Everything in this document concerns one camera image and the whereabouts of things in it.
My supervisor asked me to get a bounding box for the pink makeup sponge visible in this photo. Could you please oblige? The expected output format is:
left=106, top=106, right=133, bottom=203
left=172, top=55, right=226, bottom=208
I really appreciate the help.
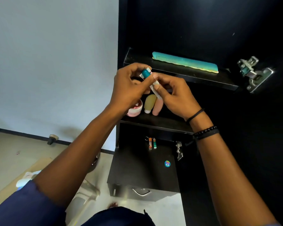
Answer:
left=152, top=97, right=164, bottom=116

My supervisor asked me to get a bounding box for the silver cabinet hinge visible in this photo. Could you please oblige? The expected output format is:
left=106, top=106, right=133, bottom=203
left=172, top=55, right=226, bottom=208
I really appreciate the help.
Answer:
left=175, top=141, right=183, bottom=161

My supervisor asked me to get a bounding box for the beige plastic stool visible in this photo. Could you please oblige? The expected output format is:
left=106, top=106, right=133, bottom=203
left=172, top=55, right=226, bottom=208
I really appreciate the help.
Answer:
left=0, top=157, right=101, bottom=226

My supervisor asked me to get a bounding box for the navy blue shirt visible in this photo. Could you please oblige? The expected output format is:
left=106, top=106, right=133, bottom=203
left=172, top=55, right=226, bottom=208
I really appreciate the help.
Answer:
left=0, top=180, right=156, bottom=226

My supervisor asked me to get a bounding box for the red cream jar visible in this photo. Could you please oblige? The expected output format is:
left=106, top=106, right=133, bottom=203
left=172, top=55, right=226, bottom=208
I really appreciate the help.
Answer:
left=126, top=99, right=144, bottom=117

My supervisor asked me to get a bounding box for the teal comb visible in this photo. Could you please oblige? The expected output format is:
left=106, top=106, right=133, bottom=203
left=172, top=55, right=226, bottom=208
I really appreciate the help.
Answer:
left=152, top=51, right=219, bottom=73

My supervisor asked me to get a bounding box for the blue wipes packet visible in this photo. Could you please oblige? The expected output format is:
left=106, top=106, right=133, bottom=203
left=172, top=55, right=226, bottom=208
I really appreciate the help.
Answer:
left=16, top=170, right=42, bottom=190

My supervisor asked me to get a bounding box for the dark grey wristband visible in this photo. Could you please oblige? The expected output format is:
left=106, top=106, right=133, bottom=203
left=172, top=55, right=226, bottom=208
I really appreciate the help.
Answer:
left=193, top=129, right=220, bottom=141

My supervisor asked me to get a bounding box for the black bead bracelet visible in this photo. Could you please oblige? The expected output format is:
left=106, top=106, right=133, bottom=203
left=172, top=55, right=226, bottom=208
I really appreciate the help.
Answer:
left=192, top=126, right=218, bottom=137

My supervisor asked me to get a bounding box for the round metal door knob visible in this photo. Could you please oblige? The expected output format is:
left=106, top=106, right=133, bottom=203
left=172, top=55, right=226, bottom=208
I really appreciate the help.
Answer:
left=47, top=134, right=59, bottom=146

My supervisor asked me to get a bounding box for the white cabinet door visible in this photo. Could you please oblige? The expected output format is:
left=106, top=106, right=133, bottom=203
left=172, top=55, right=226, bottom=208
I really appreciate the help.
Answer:
left=0, top=0, right=119, bottom=152

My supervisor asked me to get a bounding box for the small green bottle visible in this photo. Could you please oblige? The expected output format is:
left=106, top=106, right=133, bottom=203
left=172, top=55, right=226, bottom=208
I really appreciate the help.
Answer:
left=145, top=136, right=157, bottom=149

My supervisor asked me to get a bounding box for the yellow makeup sponge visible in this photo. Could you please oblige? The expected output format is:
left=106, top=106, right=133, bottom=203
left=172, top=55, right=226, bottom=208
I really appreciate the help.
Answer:
left=144, top=94, right=158, bottom=114

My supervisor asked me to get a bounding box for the person's right forearm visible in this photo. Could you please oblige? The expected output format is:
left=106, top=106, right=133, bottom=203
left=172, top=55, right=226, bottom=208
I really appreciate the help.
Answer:
left=190, top=111, right=279, bottom=226

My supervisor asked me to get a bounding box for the yellow patterned comb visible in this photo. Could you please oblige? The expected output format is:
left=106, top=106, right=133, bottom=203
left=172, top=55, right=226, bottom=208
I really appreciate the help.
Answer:
left=153, top=57, right=219, bottom=74

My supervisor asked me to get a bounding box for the white tube with teal cap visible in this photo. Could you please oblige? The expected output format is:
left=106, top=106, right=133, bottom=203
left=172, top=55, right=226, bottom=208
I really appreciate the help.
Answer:
left=139, top=68, right=163, bottom=100

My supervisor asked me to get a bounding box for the black waste bin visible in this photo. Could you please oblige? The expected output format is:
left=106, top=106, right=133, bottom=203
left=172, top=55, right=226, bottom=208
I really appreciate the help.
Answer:
left=87, top=152, right=101, bottom=173

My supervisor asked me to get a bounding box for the person's right hand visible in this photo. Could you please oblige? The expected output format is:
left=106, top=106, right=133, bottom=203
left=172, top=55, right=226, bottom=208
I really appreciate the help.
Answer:
left=153, top=72, right=204, bottom=121

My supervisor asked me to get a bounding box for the person's left hand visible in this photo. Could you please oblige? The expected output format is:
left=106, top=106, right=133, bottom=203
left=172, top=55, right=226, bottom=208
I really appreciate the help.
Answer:
left=108, top=62, right=159, bottom=116

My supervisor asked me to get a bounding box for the person's left forearm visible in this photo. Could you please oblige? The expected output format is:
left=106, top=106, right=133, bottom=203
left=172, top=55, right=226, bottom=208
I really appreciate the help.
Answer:
left=33, top=103, right=123, bottom=207

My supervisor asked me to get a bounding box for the black thread bracelet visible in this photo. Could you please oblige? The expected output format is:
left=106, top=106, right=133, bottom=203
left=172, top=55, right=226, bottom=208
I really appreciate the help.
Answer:
left=186, top=108, right=205, bottom=124

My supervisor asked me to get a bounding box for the silver metal bracket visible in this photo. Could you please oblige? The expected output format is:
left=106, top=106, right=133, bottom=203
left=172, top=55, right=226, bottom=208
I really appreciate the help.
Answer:
left=237, top=56, right=275, bottom=93

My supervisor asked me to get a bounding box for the black cabinet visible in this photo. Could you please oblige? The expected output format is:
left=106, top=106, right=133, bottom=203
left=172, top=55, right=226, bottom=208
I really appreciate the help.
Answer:
left=117, top=0, right=283, bottom=226

